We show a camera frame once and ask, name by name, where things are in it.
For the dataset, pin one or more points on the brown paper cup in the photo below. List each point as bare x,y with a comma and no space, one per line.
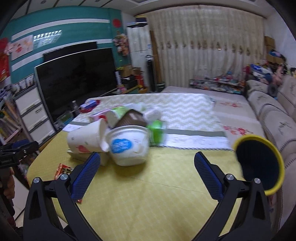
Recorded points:
131,118

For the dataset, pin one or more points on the black tower fan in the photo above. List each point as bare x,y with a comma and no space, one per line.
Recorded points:
151,73

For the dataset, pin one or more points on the green white cup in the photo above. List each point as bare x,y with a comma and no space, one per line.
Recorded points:
115,114

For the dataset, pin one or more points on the chevron patterned mat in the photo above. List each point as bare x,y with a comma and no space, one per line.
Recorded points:
181,111

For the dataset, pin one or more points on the green plastic cup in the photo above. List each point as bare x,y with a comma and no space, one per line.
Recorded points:
157,132

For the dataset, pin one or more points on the person's left hand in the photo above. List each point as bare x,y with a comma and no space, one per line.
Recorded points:
9,191

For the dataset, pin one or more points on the beige fabric sofa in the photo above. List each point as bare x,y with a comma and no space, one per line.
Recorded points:
277,117

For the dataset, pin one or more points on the white bowl blue label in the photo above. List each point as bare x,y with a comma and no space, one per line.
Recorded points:
128,145

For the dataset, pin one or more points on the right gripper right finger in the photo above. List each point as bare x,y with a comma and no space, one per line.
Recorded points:
252,221

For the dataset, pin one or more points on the white paper cup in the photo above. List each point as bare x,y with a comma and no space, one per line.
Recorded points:
89,138

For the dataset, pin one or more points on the white drawer cabinet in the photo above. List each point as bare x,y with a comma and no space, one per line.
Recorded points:
33,115

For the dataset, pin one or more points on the black flat television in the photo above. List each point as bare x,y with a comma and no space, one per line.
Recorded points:
75,77

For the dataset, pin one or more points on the black yellow-rimmed trash bin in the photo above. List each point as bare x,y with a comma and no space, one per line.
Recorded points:
259,158

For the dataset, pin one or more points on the red snack wrapper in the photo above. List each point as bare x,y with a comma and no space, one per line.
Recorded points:
64,169

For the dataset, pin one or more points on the beige patterned curtain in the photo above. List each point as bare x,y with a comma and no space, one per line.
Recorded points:
205,41

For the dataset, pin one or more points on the low toy shelf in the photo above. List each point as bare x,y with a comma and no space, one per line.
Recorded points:
224,84

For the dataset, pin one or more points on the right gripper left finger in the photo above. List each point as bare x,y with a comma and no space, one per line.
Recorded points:
41,221

